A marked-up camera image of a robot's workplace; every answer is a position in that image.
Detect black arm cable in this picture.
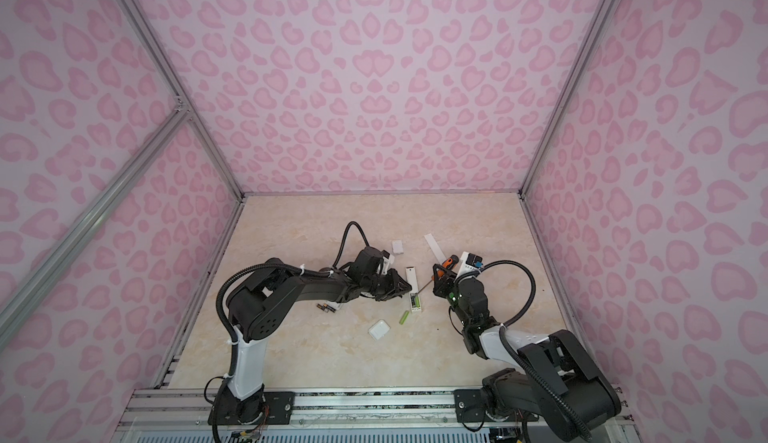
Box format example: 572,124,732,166
332,220,372,270
479,259,595,443

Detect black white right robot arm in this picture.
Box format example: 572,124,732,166
433,259,621,441

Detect aluminium diagonal frame bar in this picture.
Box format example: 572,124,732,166
1,106,189,348

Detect orange handled screwdriver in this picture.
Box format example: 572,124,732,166
430,255,459,298

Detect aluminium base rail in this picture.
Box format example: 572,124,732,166
113,382,634,443

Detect white air conditioner remote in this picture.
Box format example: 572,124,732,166
325,301,342,312

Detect aluminium corner frame post right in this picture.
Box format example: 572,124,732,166
518,0,621,200

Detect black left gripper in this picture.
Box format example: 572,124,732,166
362,268,414,301

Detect long white slim cover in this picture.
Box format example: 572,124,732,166
424,233,446,263

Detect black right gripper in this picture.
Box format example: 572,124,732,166
431,265,472,329

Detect aluminium corner frame post left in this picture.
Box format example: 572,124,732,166
116,0,245,202

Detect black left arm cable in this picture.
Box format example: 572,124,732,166
332,220,372,270

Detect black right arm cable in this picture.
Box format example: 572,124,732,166
479,259,595,443

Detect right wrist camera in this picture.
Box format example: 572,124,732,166
457,252,483,276

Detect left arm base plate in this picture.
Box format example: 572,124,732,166
208,387,296,426

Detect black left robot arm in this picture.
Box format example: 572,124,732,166
216,258,412,401

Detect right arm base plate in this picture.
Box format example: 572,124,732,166
453,387,539,424

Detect slim white remote with display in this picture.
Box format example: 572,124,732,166
405,266,420,313

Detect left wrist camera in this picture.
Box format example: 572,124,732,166
347,246,392,281

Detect aluminium corner frame post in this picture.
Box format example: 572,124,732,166
518,0,621,200
116,0,245,202

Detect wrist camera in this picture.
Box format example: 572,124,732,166
347,246,392,281
457,252,483,276

